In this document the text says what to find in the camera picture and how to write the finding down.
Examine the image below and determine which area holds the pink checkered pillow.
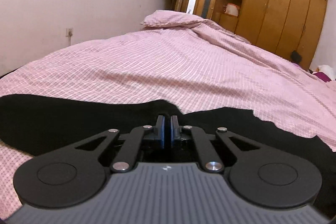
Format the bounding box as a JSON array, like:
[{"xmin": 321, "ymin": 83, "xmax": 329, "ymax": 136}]
[{"xmin": 141, "ymin": 10, "xmax": 209, "ymax": 28}]

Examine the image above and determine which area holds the black garment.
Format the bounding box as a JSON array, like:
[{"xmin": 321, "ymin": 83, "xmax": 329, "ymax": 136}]
[{"xmin": 1, "ymin": 94, "xmax": 335, "ymax": 217}]

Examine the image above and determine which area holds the pink checkered bed cover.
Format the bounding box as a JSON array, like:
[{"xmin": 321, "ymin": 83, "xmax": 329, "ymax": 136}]
[{"xmin": 0, "ymin": 19, "xmax": 336, "ymax": 221}]

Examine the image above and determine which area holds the white and purple plush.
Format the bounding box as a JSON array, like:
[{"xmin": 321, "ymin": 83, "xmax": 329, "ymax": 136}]
[{"xmin": 312, "ymin": 65, "xmax": 335, "ymax": 83}]

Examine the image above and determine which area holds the wall power socket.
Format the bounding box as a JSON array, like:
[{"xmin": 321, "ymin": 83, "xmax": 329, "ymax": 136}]
[{"xmin": 66, "ymin": 28, "xmax": 73, "ymax": 38}]

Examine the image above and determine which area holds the white bag on shelf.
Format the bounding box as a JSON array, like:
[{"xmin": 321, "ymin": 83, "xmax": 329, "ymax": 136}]
[{"xmin": 224, "ymin": 3, "xmax": 240, "ymax": 17}]

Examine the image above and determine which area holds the wooden wardrobe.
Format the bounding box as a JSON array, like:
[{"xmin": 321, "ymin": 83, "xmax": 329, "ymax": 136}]
[{"xmin": 212, "ymin": 0, "xmax": 327, "ymax": 69}]

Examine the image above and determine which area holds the black object by wardrobe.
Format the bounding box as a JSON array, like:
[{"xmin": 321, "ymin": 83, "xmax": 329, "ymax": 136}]
[{"xmin": 290, "ymin": 51, "xmax": 302, "ymax": 65}]

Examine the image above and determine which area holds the wooden bedroom door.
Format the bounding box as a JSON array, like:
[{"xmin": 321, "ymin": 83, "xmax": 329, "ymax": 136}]
[{"xmin": 193, "ymin": 0, "xmax": 216, "ymax": 19}]

